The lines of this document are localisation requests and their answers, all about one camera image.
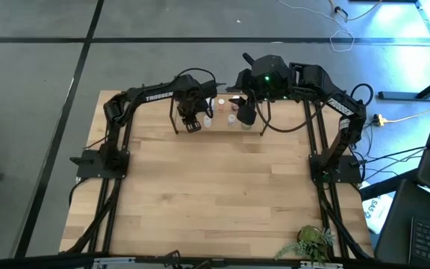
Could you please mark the wooden shelf black metal frame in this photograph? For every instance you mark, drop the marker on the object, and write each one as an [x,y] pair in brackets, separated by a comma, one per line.
[218,124]

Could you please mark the black aluminium rig frame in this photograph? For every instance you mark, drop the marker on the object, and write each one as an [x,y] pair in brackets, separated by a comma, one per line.
[112,220]

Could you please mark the white printed paper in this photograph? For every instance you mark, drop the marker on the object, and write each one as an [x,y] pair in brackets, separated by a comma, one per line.
[377,213]

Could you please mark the black desk leg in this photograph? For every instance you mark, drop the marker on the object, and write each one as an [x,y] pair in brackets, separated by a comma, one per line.
[398,95]

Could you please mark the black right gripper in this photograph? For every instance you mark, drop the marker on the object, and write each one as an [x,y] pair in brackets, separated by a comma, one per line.
[246,87]

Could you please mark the small pink bottle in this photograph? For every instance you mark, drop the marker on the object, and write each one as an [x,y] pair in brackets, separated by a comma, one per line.
[221,104]

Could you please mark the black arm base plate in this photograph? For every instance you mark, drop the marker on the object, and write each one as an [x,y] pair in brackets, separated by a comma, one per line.
[351,173]
[88,172]

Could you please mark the potted green succulent plant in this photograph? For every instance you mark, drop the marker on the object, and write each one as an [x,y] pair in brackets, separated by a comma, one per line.
[312,239]

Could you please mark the silver mounting bracket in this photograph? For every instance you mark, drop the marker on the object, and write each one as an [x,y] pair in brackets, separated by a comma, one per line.
[114,261]
[319,265]

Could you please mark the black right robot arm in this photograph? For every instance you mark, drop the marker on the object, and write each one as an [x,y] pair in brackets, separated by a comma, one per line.
[342,108]

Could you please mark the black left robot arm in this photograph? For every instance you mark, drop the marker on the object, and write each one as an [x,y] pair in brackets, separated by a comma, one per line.
[155,98]

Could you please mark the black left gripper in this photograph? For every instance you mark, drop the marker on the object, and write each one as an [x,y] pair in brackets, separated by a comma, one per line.
[190,104]

